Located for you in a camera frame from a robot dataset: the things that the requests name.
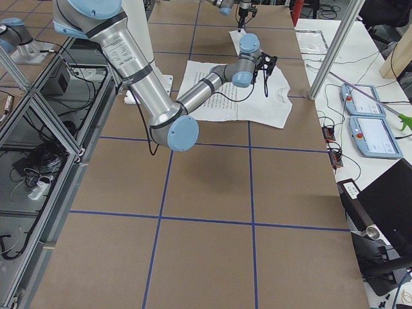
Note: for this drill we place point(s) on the black laptop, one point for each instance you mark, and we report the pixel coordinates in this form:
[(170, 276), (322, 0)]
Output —
[(387, 201)]

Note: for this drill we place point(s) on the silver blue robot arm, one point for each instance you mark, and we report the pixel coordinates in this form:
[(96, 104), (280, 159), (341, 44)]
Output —
[(171, 125), (225, 6)]

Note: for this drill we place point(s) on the upper blue teach pendant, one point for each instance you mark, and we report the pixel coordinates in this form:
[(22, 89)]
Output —
[(357, 104)]

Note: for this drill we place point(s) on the aluminium frame post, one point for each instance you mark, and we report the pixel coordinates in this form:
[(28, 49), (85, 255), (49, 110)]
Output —
[(339, 38)]

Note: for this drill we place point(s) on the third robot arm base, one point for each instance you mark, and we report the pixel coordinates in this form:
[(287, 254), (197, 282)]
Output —
[(17, 41)]

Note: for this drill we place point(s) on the clear plastic document sleeve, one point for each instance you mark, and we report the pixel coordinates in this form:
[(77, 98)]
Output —
[(312, 42)]

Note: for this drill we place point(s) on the lower blue teach pendant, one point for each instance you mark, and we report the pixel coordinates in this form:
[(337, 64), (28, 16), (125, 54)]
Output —
[(373, 138)]

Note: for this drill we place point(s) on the small orange circuit board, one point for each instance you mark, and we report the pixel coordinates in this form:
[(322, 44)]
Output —
[(328, 133)]

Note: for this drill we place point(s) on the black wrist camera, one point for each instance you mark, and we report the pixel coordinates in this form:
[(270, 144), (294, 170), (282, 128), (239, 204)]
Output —
[(266, 63)]

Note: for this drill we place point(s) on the green handled reacher grabber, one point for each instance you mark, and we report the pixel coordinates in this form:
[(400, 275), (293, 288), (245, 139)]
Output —
[(406, 121)]

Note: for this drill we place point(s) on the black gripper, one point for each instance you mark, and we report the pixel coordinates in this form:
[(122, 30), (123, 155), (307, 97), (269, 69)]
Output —
[(242, 14)]

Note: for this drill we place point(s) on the white power strip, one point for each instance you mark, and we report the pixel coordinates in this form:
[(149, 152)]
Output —
[(39, 189)]

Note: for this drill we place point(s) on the blue teach pendant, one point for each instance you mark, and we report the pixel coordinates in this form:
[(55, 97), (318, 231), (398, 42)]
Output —
[(357, 104), (373, 138)]

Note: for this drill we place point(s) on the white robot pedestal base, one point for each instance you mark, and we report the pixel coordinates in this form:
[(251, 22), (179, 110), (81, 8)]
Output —
[(137, 25)]

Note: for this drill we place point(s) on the white long-sleeve printed shirt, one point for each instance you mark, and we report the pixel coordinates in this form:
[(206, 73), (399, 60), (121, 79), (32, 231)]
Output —
[(237, 91)]

